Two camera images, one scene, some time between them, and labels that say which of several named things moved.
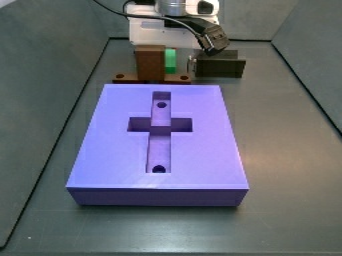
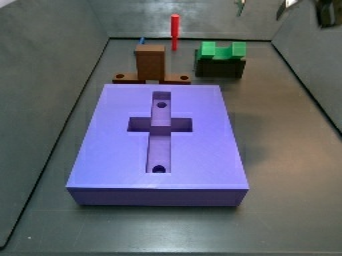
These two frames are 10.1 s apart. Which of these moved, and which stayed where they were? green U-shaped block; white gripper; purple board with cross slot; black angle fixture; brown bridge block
Moved: white gripper; green U-shaped block
Stayed: purple board with cross slot; black angle fixture; brown bridge block
